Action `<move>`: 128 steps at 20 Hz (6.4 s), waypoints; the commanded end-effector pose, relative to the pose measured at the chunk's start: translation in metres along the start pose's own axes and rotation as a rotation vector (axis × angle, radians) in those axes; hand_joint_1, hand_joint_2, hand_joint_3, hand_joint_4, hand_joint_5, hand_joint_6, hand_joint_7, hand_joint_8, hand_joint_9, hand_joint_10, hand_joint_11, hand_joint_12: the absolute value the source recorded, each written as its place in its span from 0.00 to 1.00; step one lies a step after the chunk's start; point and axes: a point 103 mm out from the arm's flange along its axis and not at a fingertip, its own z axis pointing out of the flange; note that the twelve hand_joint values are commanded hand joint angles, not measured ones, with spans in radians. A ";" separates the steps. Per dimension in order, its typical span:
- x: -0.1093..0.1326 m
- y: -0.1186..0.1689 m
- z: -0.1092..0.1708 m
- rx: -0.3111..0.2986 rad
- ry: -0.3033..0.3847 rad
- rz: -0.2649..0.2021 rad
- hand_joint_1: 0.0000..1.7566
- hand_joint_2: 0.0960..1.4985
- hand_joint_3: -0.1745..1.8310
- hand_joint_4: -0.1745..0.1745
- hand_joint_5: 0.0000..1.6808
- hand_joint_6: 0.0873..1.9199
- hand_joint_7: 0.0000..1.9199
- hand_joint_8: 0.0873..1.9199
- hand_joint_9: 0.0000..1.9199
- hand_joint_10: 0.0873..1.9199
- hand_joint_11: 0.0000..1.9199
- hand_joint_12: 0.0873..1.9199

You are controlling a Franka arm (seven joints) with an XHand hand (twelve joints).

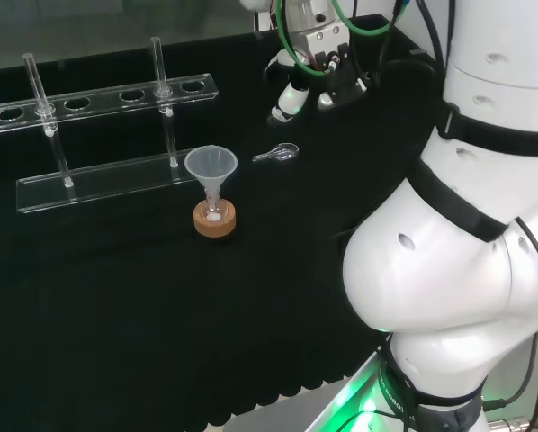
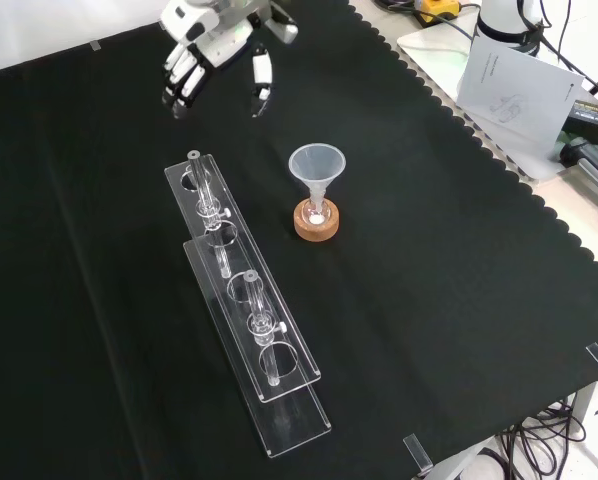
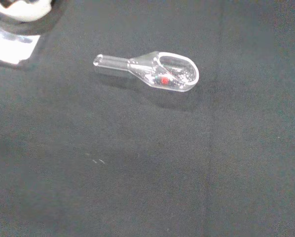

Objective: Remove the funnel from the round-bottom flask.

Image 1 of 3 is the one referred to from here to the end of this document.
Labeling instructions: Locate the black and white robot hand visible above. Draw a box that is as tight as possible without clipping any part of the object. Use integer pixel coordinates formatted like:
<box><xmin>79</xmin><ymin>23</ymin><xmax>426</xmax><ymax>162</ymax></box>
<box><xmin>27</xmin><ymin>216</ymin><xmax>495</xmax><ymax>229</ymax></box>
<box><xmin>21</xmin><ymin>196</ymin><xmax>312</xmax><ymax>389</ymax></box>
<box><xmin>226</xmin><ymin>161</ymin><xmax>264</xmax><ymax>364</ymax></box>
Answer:
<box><xmin>264</xmin><ymin>21</ymin><xmax>370</xmax><ymax>125</ymax></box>

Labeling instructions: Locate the clear plastic funnel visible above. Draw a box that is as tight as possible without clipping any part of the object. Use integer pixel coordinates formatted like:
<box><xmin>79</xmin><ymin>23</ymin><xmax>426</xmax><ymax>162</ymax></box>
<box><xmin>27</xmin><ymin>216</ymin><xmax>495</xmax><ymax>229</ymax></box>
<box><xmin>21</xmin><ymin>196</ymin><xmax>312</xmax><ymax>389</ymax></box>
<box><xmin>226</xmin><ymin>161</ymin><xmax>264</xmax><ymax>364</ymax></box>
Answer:
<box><xmin>184</xmin><ymin>144</ymin><xmax>239</xmax><ymax>209</ymax></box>

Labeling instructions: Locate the clear glass weighing funnel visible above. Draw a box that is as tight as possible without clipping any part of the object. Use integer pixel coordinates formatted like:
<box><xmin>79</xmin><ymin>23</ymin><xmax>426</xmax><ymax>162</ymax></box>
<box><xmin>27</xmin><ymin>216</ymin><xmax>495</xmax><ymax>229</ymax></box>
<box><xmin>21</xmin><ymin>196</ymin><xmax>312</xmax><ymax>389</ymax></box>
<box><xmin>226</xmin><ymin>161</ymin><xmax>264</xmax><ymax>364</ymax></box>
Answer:
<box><xmin>252</xmin><ymin>142</ymin><xmax>300</xmax><ymax>164</ymax></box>

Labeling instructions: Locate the glass round-bottom flask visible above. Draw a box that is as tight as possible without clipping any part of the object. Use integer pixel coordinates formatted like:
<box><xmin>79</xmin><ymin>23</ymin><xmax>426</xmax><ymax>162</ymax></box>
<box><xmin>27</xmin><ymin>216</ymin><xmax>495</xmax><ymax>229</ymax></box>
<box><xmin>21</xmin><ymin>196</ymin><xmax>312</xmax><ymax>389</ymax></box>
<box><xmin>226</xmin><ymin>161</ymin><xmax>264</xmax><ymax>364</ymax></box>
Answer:
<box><xmin>203</xmin><ymin>188</ymin><xmax>226</xmax><ymax>225</ymax></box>

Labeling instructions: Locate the clear acrylic funnel stand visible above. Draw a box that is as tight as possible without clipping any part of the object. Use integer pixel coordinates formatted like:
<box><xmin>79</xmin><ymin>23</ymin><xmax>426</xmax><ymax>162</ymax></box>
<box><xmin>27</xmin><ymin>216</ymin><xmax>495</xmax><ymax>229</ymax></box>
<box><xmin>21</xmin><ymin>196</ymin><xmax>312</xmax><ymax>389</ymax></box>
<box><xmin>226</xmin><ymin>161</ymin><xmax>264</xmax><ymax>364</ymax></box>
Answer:
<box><xmin>0</xmin><ymin>36</ymin><xmax>220</xmax><ymax>215</ymax></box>

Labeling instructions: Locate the black bench cloth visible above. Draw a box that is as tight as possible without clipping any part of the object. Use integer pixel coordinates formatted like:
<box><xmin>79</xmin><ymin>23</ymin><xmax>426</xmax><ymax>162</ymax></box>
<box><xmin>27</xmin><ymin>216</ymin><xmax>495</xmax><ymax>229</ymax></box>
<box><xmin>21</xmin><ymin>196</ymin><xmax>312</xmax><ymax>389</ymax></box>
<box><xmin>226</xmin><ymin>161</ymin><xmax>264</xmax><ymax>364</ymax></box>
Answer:
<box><xmin>0</xmin><ymin>13</ymin><xmax>437</xmax><ymax>428</ymax></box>

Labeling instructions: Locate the green cable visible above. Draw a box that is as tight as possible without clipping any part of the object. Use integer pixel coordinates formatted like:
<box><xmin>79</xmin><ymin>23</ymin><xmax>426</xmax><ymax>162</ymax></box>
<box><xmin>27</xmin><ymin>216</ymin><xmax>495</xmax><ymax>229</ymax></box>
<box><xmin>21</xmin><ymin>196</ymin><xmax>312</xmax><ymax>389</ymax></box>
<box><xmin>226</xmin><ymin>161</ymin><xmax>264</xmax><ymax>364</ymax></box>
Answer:
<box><xmin>278</xmin><ymin>0</ymin><xmax>393</xmax><ymax>79</ymax></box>

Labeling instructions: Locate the brown cork ring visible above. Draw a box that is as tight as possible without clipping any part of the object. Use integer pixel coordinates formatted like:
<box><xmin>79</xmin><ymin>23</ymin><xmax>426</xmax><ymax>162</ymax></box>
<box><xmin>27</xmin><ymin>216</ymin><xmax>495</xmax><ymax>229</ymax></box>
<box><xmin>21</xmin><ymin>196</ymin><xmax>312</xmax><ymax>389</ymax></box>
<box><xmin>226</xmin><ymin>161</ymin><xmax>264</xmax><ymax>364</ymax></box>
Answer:
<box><xmin>193</xmin><ymin>199</ymin><xmax>238</xmax><ymax>239</ymax></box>

